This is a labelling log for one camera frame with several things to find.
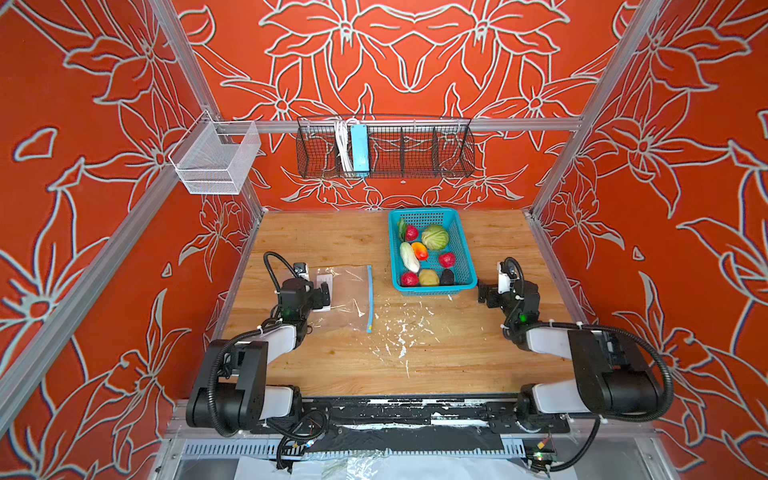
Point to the small circuit board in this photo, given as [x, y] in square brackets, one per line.
[540, 460]

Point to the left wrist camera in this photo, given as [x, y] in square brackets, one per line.
[301, 269]

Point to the white wire mesh basket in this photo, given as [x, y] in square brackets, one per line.
[216, 157]

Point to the dark avocado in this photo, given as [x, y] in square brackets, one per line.
[447, 278]

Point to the light blue box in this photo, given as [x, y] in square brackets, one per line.
[360, 149]

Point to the white radish with leaves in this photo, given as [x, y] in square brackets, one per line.
[407, 255]

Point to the teal plastic basket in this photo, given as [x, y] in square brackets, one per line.
[429, 252]

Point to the orange yellow mango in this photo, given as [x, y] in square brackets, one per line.
[420, 251]

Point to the black wire wall basket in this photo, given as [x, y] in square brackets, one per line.
[400, 147]

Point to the red fruit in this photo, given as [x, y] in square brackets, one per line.
[447, 260]
[411, 233]
[409, 279]

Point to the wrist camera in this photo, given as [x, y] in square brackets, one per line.
[505, 278]
[301, 269]

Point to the clear zip top bag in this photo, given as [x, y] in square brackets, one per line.
[351, 298]

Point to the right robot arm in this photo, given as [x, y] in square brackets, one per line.
[617, 374]

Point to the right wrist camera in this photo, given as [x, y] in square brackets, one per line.
[505, 278]

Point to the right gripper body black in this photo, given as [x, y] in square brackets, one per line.
[491, 294]

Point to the green cabbage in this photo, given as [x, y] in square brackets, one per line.
[435, 238]

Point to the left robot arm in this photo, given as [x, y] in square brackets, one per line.
[230, 393]

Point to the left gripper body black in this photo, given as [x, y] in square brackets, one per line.
[318, 297]

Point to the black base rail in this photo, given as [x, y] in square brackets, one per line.
[440, 423]

